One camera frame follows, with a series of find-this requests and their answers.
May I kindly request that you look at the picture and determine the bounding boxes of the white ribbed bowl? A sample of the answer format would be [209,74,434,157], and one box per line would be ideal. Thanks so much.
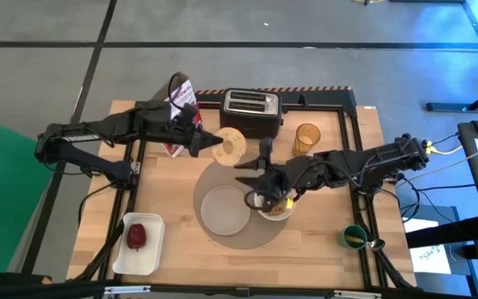
[255,189,296,223]

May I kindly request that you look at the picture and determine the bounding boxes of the cereal pieces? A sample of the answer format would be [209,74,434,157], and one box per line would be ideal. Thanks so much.
[269,200,290,217]

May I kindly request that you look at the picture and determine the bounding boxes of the black toaster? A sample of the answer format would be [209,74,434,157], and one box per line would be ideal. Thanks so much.
[218,87,285,140]

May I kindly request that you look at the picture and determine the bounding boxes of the white paper with writing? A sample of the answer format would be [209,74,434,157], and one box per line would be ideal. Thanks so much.
[408,244,453,276]

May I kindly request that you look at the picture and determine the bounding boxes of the grey round placemat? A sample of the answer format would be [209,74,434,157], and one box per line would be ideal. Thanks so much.
[192,159,292,251]

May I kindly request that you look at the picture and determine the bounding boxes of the white rectangular tray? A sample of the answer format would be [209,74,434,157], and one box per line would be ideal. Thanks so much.
[111,211,166,277]

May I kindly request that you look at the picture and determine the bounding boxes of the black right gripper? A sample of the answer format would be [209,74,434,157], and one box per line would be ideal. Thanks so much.
[233,137,307,200]

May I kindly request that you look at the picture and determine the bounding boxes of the red and white cereal box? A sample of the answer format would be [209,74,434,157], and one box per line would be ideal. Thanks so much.
[162,79,204,159]

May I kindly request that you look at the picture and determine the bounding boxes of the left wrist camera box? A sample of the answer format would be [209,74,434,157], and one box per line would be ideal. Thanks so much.
[178,102,199,128]

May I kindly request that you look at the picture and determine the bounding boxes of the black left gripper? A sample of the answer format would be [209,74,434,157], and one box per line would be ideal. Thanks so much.
[162,117,225,159]

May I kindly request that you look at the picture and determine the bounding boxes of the hazard striped black bar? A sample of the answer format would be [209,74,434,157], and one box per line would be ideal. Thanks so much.
[194,85,359,115]

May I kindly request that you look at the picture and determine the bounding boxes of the tan bagel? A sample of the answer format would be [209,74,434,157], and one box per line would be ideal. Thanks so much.
[210,126,248,168]

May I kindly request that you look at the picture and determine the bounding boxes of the beige round plate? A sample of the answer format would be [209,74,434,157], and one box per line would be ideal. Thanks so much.
[199,184,252,238]

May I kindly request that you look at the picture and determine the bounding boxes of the metal spoon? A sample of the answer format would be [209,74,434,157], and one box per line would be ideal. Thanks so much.
[366,238,387,252]

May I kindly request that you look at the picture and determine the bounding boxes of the amber plastic tumbler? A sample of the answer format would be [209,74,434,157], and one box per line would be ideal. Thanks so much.
[291,122,322,158]

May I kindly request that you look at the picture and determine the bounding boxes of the black table frame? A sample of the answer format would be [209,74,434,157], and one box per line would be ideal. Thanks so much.
[71,98,417,292]

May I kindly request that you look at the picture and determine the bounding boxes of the green floor mat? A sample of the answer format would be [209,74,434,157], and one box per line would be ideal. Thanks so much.
[0,113,54,274]

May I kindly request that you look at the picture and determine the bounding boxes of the dark red apple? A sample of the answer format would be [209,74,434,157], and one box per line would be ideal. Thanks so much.
[126,223,149,252]

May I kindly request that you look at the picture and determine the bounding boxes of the green cup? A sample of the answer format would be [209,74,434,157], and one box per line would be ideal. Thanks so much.
[337,223,368,251]

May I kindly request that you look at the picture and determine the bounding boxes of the yellow cable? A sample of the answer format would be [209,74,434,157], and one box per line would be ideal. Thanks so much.
[424,140,465,156]

